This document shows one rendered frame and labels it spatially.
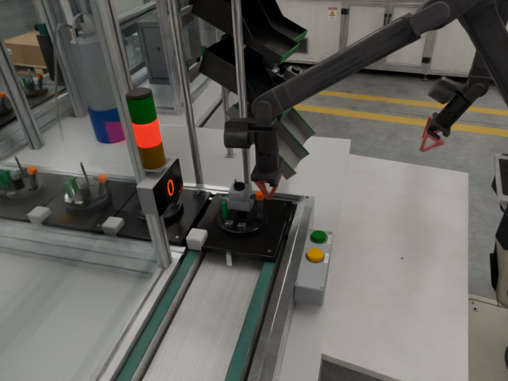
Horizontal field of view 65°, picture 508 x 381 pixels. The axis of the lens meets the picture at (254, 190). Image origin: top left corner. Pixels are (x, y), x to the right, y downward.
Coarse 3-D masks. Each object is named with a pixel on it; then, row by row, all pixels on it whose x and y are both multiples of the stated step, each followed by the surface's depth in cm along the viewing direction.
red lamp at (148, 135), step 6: (156, 120) 77; (132, 126) 77; (138, 126) 76; (144, 126) 76; (150, 126) 76; (156, 126) 78; (138, 132) 77; (144, 132) 76; (150, 132) 77; (156, 132) 78; (138, 138) 77; (144, 138) 77; (150, 138) 77; (156, 138) 78; (138, 144) 78; (144, 144) 78; (150, 144) 78; (156, 144) 79
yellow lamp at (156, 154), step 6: (162, 144) 80; (138, 150) 80; (144, 150) 79; (150, 150) 79; (156, 150) 79; (162, 150) 81; (144, 156) 80; (150, 156) 79; (156, 156) 80; (162, 156) 81; (144, 162) 80; (150, 162) 80; (156, 162) 81; (162, 162) 81; (144, 168) 82; (150, 168) 81; (156, 168) 81
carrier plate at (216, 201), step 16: (208, 208) 118; (272, 208) 116; (288, 208) 116; (208, 224) 112; (272, 224) 110; (208, 240) 106; (224, 240) 106; (240, 240) 105; (256, 240) 105; (272, 240) 105; (240, 256) 103; (256, 256) 101; (272, 256) 100
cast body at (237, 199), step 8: (232, 184) 107; (240, 184) 105; (248, 184) 106; (232, 192) 104; (240, 192) 104; (248, 192) 107; (224, 200) 109; (232, 200) 106; (240, 200) 105; (248, 200) 106; (232, 208) 107; (240, 208) 106; (248, 208) 106
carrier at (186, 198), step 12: (192, 192) 125; (204, 192) 124; (180, 204) 116; (192, 204) 120; (204, 204) 120; (168, 216) 112; (180, 216) 115; (192, 216) 115; (168, 228) 111; (180, 228) 111; (180, 240) 107
